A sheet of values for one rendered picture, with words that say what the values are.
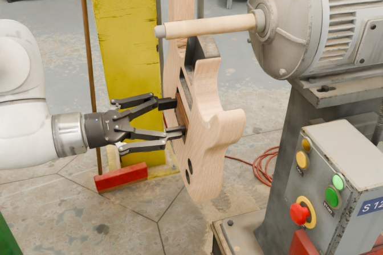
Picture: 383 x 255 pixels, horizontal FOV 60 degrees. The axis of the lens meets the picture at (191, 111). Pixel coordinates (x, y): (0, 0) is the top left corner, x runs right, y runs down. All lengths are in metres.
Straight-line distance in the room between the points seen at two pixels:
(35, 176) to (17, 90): 1.59
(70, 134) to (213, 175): 0.29
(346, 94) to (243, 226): 0.86
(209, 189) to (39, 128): 0.35
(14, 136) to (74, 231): 1.25
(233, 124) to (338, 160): 0.18
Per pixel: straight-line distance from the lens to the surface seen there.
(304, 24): 0.63
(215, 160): 0.64
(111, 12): 1.55
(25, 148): 0.70
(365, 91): 0.80
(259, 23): 0.69
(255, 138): 2.35
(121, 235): 1.83
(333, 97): 0.75
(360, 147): 0.63
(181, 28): 0.64
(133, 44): 1.61
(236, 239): 1.45
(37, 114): 0.71
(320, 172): 0.61
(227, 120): 0.50
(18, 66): 0.68
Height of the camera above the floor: 1.50
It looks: 36 degrees down
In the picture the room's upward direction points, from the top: straight up
